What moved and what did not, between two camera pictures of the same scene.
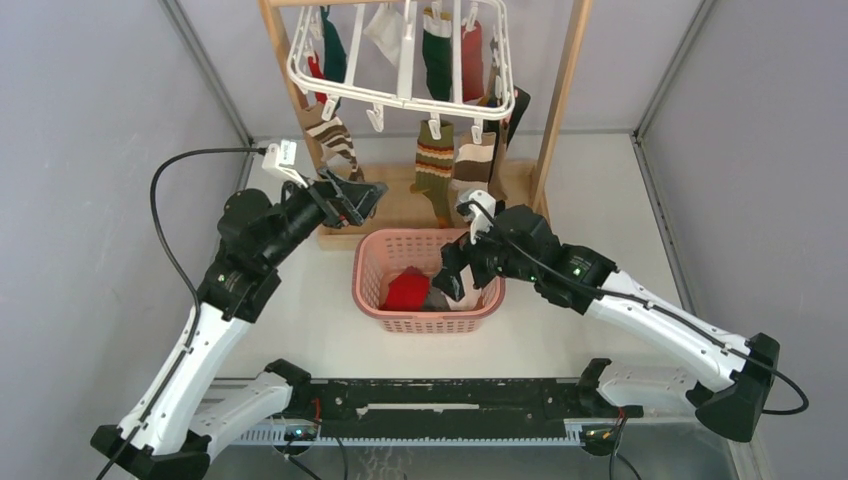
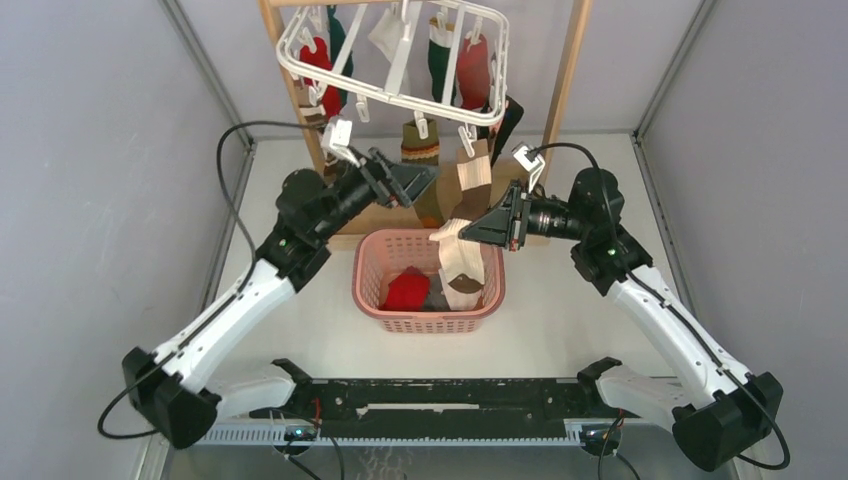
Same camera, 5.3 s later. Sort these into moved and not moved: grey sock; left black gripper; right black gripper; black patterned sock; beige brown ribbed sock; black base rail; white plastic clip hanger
Moved: beige brown ribbed sock; black patterned sock; right black gripper; white plastic clip hanger; left black gripper
Not moved: black base rail; grey sock
